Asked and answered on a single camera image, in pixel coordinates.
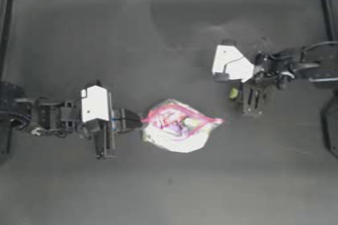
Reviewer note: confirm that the green candy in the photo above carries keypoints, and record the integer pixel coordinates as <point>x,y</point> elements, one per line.
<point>234,93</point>

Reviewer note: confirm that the clear bag with pink zip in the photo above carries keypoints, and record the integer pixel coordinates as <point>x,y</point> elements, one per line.
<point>175,136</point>

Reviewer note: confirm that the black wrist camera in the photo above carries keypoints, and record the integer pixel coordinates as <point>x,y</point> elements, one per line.
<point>221,77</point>
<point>92,128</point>

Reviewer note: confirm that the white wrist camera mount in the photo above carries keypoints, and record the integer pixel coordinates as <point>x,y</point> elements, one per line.
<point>231,62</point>
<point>94,104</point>

